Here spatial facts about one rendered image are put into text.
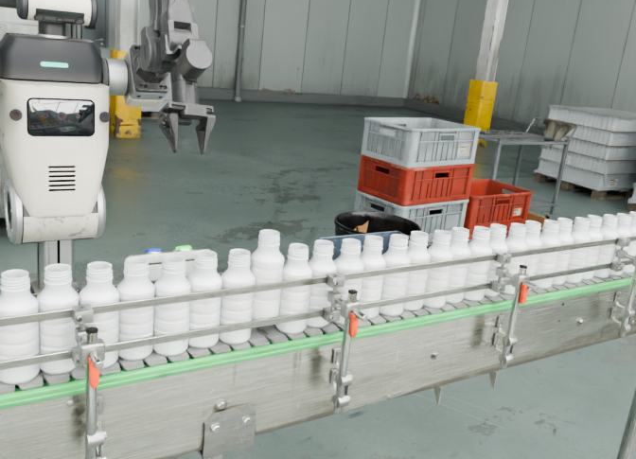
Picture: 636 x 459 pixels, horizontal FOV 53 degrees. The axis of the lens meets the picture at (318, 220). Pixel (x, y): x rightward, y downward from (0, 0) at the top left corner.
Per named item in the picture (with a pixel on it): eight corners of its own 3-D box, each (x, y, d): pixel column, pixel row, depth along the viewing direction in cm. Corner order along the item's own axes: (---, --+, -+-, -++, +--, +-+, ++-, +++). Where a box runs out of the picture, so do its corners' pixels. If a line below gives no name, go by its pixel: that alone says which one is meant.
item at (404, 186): (402, 206, 361) (408, 168, 355) (354, 189, 391) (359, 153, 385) (470, 199, 399) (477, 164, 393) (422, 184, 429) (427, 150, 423)
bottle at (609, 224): (584, 274, 171) (597, 216, 167) (586, 269, 176) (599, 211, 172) (608, 280, 169) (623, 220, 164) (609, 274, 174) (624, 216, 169)
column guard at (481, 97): (472, 147, 1097) (484, 81, 1067) (456, 142, 1128) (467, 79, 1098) (489, 147, 1118) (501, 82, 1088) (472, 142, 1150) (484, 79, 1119)
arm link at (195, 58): (196, 41, 146) (158, 36, 141) (215, 16, 136) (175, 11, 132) (202, 90, 144) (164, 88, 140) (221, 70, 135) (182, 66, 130)
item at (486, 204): (468, 230, 413) (474, 197, 407) (424, 212, 444) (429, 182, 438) (528, 222, 448) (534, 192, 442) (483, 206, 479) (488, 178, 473)
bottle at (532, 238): (537, 288, 158) (550, 223, 153) (527, 293, 153) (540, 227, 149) (513, 280, 161) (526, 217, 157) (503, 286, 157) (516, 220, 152)
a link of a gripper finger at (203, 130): (219, 150, 138) (215, 108, 139) (187, 148, 134) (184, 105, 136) (206, 159, 143) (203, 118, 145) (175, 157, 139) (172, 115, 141)
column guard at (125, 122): (114, 137, 831) (114, 50, 801) (105, 132, 863) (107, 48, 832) (144, 138, 852) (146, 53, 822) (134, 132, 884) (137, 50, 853)
